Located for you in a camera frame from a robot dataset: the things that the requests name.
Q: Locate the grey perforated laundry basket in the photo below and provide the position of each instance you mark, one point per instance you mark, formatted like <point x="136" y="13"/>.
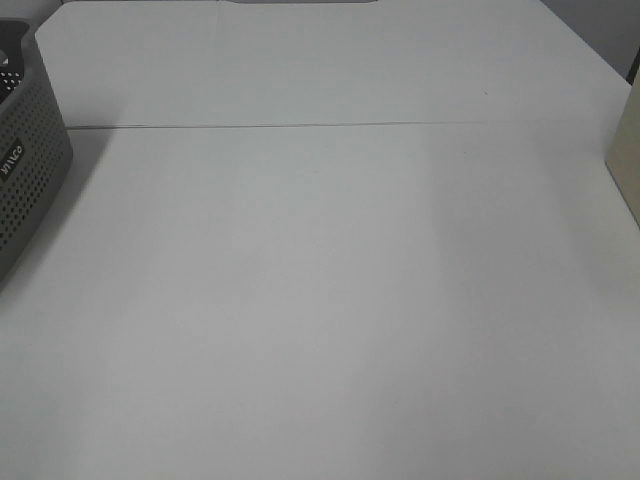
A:
<point x="36" y="151"/>

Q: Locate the beige box at right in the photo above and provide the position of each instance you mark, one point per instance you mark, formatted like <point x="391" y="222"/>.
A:
<point x="623" y="157"/>

